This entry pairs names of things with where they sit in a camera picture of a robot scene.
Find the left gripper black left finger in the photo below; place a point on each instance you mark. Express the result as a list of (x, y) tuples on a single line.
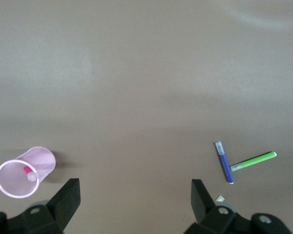
[(56, 209)]

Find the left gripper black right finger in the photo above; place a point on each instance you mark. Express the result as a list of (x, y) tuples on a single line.
[(207, 214)]

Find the pink marker pen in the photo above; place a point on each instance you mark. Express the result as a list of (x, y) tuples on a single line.
[(27, 169)]

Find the yellow marker pen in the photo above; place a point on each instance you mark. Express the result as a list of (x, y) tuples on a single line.
[(219, 198)]

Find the pink mesh cup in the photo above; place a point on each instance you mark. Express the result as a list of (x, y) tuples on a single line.
[(42, 161)]

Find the purple marker pen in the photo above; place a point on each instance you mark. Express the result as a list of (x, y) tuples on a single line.
[(224, 163)]

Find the green marker pen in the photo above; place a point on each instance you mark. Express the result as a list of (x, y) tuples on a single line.
[(256, 159)]

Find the brown table cover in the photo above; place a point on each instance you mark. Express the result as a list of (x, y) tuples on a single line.
[(146, 73)]

